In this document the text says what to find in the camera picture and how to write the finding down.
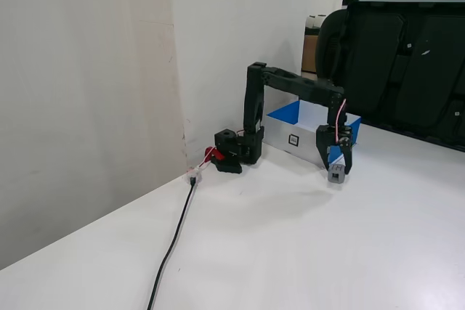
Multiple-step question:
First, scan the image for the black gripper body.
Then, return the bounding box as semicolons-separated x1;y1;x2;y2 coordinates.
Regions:
315;123;355;150

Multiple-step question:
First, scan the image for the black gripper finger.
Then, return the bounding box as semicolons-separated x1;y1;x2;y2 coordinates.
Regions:
339;142;355;177
315;138;333;173

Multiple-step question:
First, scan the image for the gray letter block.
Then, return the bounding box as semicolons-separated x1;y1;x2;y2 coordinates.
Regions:
326;163;347;185

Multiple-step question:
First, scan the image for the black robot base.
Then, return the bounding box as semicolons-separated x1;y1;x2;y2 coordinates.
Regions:
213;126;265;175

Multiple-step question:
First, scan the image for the blue and white cardboard box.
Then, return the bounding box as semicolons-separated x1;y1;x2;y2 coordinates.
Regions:
264;100;364;168

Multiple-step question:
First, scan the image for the brown cardboard box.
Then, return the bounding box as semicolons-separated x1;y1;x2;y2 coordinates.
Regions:
301;33;322;74

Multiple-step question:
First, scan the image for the black office chair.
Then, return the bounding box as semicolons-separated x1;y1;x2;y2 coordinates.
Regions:
315;0;465;154

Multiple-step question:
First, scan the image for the red table clamp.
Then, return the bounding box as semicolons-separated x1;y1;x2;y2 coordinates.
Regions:
204;147;224;163

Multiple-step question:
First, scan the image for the red white servo wire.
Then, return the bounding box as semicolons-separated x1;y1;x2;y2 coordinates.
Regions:
334;97;349;144

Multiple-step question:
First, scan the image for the thin red lead wire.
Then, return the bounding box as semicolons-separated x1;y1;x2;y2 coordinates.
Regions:
197;149;214;172

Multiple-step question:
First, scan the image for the white cable connector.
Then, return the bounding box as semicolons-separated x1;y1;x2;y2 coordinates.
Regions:
182;164;205;184

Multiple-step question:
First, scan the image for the black power cable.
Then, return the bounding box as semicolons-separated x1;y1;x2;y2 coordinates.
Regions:
145;177;199;310

